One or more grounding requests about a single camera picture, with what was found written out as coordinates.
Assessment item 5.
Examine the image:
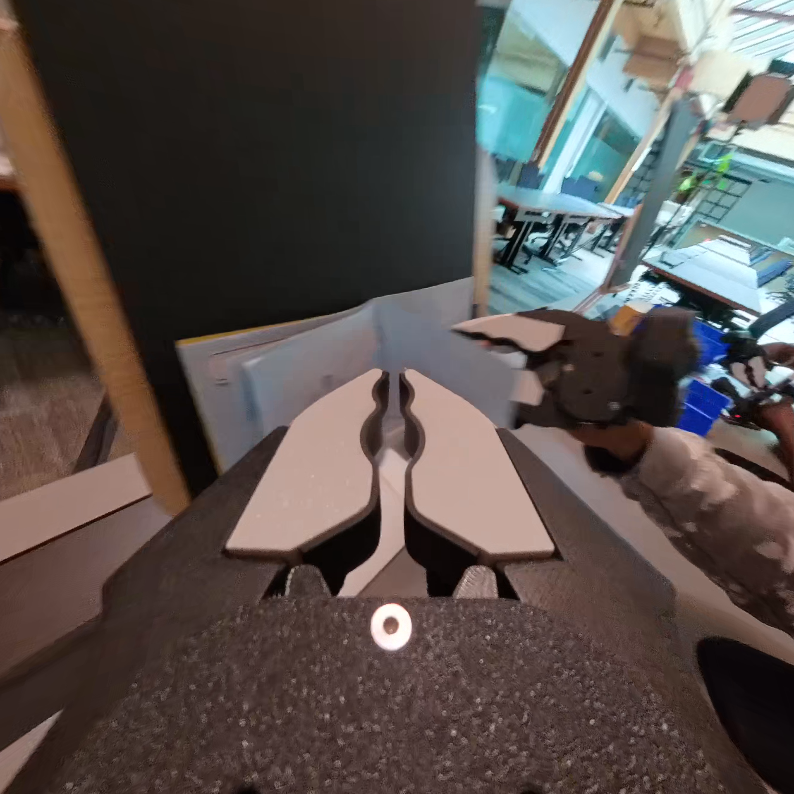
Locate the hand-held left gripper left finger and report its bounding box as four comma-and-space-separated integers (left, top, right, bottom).
224, 369, 388, 580

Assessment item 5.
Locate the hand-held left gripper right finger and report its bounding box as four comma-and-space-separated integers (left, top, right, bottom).
404, 369, 559, 580

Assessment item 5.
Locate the person's right forearm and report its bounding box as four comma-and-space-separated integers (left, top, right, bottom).
621, 422, 794, 634

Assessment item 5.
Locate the studio light panel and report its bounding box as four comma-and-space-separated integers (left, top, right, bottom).
726, 72, 794, 127

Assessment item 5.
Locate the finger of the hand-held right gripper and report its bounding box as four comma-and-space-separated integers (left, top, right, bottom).
453, 313, 565, 354
513, 370, 547, 429

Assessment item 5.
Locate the instruction booklet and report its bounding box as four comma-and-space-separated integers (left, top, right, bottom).
178, 280, 522, 472

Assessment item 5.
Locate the blue storage bin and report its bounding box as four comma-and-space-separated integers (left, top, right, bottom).
677, 320, 735, 438

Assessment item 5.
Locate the wooden desk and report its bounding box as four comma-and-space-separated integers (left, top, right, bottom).
494, 184, 624, 271

